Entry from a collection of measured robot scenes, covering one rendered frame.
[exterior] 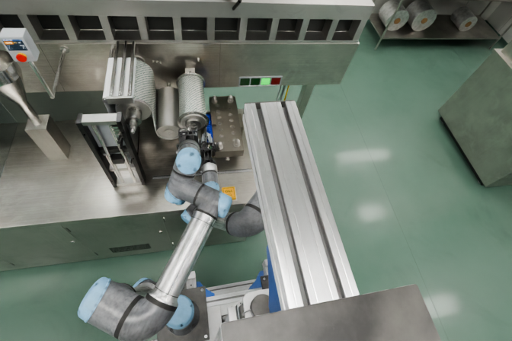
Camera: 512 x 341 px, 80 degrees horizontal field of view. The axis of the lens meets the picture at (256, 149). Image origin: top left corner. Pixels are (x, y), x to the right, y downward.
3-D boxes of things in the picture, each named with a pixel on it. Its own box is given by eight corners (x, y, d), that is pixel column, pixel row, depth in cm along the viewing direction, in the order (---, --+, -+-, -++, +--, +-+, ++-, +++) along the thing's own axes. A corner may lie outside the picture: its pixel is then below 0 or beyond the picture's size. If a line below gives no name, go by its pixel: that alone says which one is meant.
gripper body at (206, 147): (214, 138, 152) (216, 160, 145) (214, 148, 159) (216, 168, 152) (199, 140, 150) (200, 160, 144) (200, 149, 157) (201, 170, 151)
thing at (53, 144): (43, 164, 161) (-26, 87, 114) (49, 142, 168) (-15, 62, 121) (72, 163, 163) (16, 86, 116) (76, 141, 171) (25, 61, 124)
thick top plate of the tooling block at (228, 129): (214, 157, 168) (214, 151, 163) (209, 103, 189) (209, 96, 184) (243, 155, 171) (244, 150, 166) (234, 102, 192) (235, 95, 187)
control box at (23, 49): (13, 65, 104) (-4, 40, 95) (17, 52, 107) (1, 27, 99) (36, 65, 105) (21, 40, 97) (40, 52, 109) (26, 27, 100)
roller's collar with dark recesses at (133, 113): (126, 126, 132) (123, 117, 127) (128, 116, 135) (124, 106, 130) (142, 125, 133) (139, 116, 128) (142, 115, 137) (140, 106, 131)
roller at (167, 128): (158, 140, 152) (154, 125, 142) (158, 102, 166) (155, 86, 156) (182, 139, 155) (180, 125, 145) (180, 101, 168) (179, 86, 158)
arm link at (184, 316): (186, 336, 125) (183, 334, 114) (157, 320, 127) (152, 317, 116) (200, 306, 132) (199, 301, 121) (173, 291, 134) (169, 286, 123)
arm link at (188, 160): (171, 173, 94) (180, 148, 92) (173, 161, 104) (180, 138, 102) (196, 180, 96) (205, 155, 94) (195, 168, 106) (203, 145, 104)
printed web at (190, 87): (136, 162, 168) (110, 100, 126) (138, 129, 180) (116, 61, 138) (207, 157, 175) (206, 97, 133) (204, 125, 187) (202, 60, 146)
